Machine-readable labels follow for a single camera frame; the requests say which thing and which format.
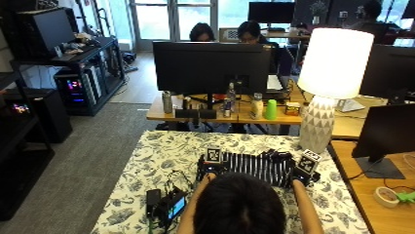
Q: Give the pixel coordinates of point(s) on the black device with screen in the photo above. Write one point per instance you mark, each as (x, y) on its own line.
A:
(173, 206)

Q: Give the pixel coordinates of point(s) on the person's right hand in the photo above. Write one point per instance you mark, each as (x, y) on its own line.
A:
(303, 179)

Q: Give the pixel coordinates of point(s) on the small yellow box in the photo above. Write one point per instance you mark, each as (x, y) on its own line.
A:
(293, 109)

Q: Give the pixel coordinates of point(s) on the black monitor on square foot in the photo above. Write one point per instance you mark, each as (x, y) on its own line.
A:
(387, 131)

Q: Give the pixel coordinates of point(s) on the floral tablecloth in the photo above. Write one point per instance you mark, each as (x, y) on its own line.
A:
(138, 169)

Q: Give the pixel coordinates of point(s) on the large black monitor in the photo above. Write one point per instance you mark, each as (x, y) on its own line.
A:
(210, 66)

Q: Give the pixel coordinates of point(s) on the checkered board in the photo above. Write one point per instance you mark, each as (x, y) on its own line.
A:
(230, 34)

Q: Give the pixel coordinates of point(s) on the white paper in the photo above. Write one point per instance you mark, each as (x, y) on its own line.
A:
(274, 83)

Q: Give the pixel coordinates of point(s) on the person's left hand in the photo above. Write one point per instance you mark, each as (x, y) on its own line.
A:
(207, 170)

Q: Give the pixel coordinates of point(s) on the small black box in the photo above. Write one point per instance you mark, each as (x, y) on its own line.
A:
(186, 113)
(207, 113)

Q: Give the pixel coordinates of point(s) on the clear water bottle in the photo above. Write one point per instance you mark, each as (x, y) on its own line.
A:
(230, 95)

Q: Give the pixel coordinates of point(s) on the white table lamp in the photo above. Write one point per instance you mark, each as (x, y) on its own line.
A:
(334, 61)

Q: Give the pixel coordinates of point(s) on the green cup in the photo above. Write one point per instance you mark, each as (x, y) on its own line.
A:
(270, 109)

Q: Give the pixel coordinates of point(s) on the large black case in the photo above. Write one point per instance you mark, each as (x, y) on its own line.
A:
(45, 31)

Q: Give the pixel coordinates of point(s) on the black rack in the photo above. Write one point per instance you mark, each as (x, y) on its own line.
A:
(17, 169)

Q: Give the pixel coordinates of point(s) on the light wooden desk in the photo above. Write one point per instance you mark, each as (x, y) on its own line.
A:
(388, 217)

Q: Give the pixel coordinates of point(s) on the black power block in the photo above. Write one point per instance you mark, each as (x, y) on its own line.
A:
(152, 199)

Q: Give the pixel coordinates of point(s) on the computer tower with coloured lights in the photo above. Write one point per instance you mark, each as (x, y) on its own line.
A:
(77, 88)

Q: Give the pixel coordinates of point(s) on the black white striped cloth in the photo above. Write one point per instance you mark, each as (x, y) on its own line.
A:
(255, 167)

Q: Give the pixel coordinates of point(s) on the grey triangular stand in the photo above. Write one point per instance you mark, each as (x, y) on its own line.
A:
(348, 105)

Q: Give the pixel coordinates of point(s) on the black computer tower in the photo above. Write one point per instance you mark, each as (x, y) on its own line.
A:
(49, 113)

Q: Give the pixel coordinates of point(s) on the distant black monitor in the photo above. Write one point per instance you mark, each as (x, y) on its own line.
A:
(271, 12)

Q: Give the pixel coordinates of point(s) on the black shelf unit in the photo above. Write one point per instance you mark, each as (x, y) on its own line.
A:
(97, 48)

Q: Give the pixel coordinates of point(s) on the green plastic thing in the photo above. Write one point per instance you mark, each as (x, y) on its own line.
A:
(406, 197)

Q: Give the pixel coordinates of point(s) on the white marker cube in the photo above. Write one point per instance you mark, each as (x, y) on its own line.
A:
(309, 162)
(213, 155)

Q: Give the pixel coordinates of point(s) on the roll of tape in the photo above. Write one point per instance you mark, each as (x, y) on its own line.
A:
(386, 197)

